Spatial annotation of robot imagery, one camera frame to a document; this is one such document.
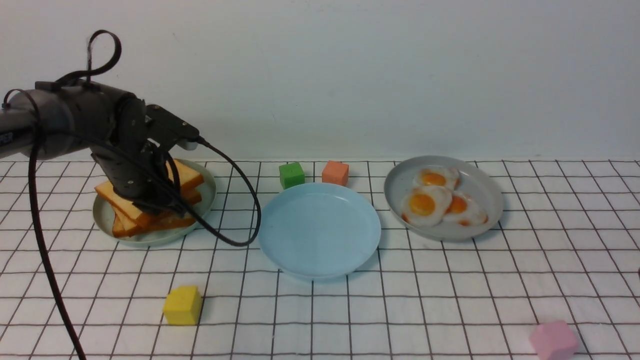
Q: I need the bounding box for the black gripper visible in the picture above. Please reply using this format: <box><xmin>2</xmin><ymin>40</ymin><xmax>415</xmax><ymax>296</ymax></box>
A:
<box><xmin>91</xmin><ymin>142</ymin><xmax>186</xmax><ymax>217</ymax></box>

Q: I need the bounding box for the toast slice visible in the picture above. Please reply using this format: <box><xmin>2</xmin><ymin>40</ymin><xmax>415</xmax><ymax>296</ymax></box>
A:
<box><xmin>112</xmin><ymin>211</ymin><xmax>196</xmax><ymax>239</ymax></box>
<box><xmin>112</xmin><ymin>190</ymin><xmax>203</xmax><ymax>232</ymax></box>
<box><xmin>94</xmin><ymin>160</ymin><xmax>205</xmax><ymax>227</ymax></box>

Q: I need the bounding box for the fried egg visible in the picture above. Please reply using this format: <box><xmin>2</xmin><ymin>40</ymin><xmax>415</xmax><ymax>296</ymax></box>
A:
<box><xmin>400</xmin><ymin>186</ymin><xmax>453</xmax><ymax>227</ymax></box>
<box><xmin>413</xmin><ymin>167</ymin><xmax>460</xmax><ymax>191</ymax></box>
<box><xmin>442</xmin><ymin>190</ymin><xmax>489</xmax><ymax>227</ymax></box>

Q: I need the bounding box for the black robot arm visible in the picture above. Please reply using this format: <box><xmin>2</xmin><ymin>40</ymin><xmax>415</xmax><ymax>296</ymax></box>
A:
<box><xmin>0</xmin><ymin>80</ymin><xmax>199</xmax><ymax>217</ymax></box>

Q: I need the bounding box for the light green plate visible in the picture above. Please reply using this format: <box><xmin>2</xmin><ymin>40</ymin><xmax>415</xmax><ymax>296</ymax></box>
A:
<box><xmin>93</xmin><ymin>159</ymin><xmax>217</xmax><ymax>248</ymax></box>

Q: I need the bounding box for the yellow cube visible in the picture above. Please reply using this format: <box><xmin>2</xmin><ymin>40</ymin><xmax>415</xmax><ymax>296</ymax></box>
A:
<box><xmin>162</xmin><ymin>285</ymin><xmax>203</xmax><ymax>326</ymax></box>

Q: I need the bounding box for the green cube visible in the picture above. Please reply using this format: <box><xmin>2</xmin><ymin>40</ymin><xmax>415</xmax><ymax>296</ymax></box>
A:
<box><xmin>278</xmin><ymin>162</ymin><xmax>306</xmax><ymax>190</ymax></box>

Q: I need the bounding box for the light blue plate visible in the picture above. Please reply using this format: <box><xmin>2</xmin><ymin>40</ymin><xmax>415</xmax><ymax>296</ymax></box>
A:
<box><xmin>257</xmin><ymin>182</ymin><xmax>382</xmax><ymax>280</ymax></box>

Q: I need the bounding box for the orange cube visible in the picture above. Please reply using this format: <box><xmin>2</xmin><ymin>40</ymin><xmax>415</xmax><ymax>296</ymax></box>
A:
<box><xmin>321</xmin><ymin>161</ymin><xmax>350</xmax><ymax>187</ymax></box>

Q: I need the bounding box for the grey plate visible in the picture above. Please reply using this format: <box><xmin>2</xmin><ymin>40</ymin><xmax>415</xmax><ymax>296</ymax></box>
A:
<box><xmin>384</xmin><ymin>155</ymin><xmax>504</xmax><ymax>241</ymax></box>

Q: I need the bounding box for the checkered white tablecloth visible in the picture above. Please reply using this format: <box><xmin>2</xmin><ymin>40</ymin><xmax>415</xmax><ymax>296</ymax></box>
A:
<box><xmin>0</xmin><ymin>160</ymin><xmax>640</xmax><ymax>360</ymax></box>

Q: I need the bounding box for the pink cube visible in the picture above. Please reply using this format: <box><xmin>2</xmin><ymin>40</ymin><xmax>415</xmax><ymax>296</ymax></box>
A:
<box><xmin>529</xmin><ymin>320</ymin><xmax>579</xmax><ymax>360</ymax></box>

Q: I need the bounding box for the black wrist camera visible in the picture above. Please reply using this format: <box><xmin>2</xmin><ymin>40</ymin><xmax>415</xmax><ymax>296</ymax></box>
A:
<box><xmin>145</xmin><ymin>104</ymin><xmax>201</xmax><ymax>152</ymax></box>

